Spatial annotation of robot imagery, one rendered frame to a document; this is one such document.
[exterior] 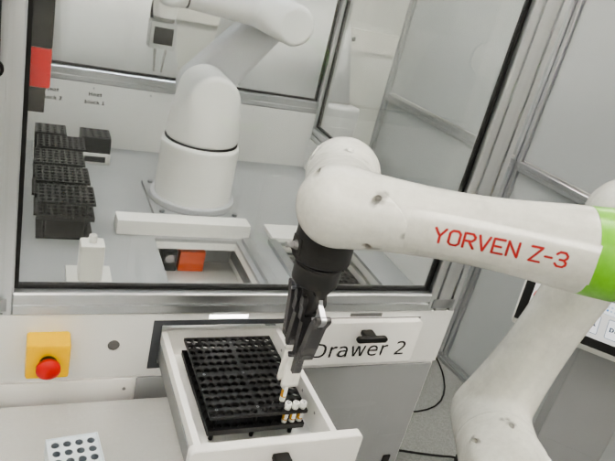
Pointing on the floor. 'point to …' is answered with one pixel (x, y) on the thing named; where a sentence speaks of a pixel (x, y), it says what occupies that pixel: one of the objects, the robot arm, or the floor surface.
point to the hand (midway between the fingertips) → (291, 365)
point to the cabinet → (376, 441)
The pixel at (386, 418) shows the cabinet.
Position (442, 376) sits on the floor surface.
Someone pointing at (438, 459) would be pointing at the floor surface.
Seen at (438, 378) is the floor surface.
